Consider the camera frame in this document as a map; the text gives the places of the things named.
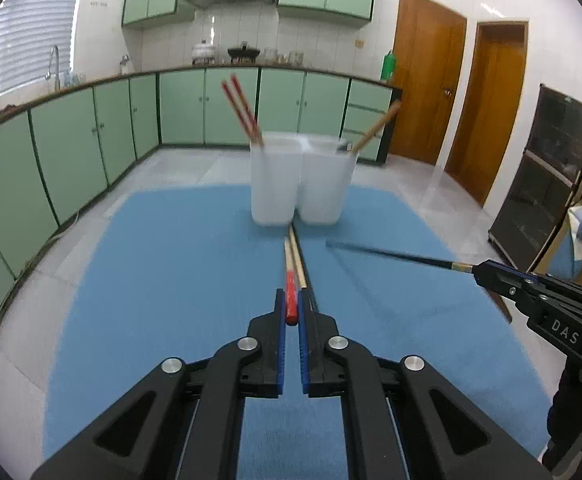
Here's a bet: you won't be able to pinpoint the red orange chopstick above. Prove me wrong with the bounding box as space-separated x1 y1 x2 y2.
283 237 298 326

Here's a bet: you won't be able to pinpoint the plain bamboo chopstick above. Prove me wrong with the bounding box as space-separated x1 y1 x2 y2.
349 101 402 154
289 226 307 288

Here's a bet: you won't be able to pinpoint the red patterned chopstick crossing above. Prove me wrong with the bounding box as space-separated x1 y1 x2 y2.
221 79 255 144

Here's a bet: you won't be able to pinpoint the red patterned chopstick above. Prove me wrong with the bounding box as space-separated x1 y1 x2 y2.
230 74 264 146

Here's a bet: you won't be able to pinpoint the green lower kitchen cabinets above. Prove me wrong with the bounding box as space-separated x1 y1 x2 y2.
0 65 402 310

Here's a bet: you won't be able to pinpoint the cardboard box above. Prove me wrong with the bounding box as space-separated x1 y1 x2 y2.
540 167 582 286

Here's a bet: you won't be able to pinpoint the blue table cloth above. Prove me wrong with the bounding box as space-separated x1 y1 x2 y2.
44 186 550 479

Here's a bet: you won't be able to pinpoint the black glass display cabinet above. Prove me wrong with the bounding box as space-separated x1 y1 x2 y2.
488 84 582 271

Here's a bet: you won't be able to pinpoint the right wooden door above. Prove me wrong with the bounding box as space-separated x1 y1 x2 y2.
445 21 528 205

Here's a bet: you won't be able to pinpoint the wooden door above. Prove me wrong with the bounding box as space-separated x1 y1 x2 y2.
390 0 468 165
445 21 528 205

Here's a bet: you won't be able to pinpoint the white double utensil holder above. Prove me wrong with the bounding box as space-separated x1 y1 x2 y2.
250 132 358 226

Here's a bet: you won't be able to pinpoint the green bottle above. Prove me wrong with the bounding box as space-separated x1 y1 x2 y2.
380 52 396 81

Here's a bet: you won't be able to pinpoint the left wooden door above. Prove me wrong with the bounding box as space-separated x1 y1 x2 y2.
390 0 468 165

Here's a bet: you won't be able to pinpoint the black wok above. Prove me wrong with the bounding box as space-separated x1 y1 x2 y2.
228 44 260 64

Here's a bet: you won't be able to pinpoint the chrome sink faucet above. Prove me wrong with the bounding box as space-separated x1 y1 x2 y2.
44 44 61 92

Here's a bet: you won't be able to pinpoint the white cooking pot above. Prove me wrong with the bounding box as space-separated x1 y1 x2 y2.
191 40 218 65

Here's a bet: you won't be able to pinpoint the window blinds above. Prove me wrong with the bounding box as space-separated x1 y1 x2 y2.
0 0 77 94

